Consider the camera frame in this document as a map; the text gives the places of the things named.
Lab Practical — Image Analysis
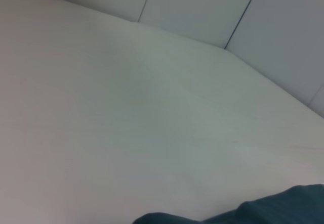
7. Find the teal blue t-shirt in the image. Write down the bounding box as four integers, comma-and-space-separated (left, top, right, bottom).
133, 183, 324, 224

